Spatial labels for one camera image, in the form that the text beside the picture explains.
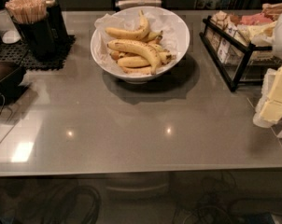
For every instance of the black rubber mat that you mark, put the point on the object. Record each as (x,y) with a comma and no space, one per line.
(19,53)

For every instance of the brown sugar packets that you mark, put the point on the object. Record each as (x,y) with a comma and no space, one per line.
(272,11)

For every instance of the small banana behind right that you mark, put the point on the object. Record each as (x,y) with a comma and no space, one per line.
(153,36)

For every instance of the white ceramic bowl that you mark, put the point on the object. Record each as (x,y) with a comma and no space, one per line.
(178,31)

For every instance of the large front yellow banana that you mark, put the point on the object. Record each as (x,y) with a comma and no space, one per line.
(140,48)

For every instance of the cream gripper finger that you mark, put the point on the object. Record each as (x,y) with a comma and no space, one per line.
(272,111)

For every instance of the black stir stick holder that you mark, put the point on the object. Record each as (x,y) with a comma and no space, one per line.
(38,37)

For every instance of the wooden stir sticks bundle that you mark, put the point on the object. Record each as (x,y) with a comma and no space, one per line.
(27,11)

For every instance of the top curved yellow banana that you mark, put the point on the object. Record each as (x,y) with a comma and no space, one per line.
(136,34)

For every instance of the pink sweetener packets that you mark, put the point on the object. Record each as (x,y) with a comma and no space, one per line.
(256,19)

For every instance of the bottom yellow banana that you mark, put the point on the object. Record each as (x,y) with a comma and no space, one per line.
(137,70)

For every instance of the clear glass shaker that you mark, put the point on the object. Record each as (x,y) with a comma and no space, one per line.
(8,32)

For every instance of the lower middle yellow banana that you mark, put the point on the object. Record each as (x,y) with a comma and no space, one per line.
(132,62)

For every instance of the dark bottle with cork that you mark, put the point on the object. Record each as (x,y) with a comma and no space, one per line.
(56,22)

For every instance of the dark tray at left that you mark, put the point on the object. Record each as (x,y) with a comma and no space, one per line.
(11,77)

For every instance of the black wire condiment rack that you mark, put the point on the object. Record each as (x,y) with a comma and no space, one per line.
(239,62)

